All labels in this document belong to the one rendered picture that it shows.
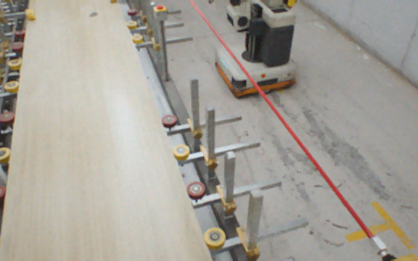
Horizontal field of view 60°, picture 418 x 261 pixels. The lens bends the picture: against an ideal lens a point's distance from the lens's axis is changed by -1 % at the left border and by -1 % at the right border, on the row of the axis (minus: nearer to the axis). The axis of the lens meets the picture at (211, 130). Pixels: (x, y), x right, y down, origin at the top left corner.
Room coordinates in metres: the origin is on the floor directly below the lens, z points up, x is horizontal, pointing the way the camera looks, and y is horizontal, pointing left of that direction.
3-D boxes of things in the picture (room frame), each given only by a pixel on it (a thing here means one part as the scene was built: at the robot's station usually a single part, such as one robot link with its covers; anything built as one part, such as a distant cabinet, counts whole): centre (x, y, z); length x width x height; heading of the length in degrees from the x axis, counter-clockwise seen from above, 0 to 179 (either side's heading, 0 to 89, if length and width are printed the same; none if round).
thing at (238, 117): (1.55, 0.04, 0.82); 0.43 x 0.03 x 0.04; 109
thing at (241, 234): (0.81, -0.14, 0.82); 0.14 x 0.06 x 0.05; 19
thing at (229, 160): (1.02, -0.07, 0.87); 0.04 x 0.04 x 0.48; 19
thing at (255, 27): (3.17, -0.30, 0.68); 0.28 x 0.27 x 0.25; 19
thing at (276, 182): (1.08, -0.12, 0.80); 0.43 x 0.03 x 0.04; 109
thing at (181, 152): (1.26, 0.15, 0.85); 0.08 x 0.08 x 0.11
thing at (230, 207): (1.04, -0.06, 0.80); 0.14 x 0.06 x 0.05; 19
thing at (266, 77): (3.29, -0.44, 0.16); 0.67 x 0.64 x 0.25; 109
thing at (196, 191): (1.02, 0.07, 0.85); 0.08 x 0.08 x 0.11
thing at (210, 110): (1.26, 0.01, 0.93); 0.04 x 0.04 x 0.48; 19
